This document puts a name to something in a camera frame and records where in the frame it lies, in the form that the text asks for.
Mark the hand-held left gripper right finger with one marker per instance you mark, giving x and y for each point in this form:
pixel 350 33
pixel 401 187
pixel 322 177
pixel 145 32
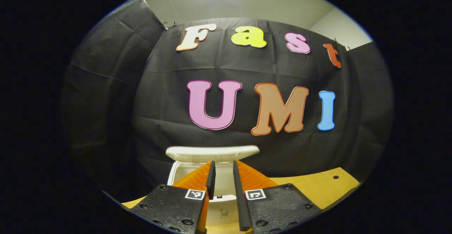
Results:
pixel 237 198

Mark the black backdrop cloth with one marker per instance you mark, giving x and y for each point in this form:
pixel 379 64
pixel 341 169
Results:
pixel 169 85

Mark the white desktop garbage bin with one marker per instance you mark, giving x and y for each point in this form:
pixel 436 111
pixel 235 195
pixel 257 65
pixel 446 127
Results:
pixel 212 153

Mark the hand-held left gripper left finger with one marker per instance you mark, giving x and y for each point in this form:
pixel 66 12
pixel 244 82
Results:
pixel 211 184

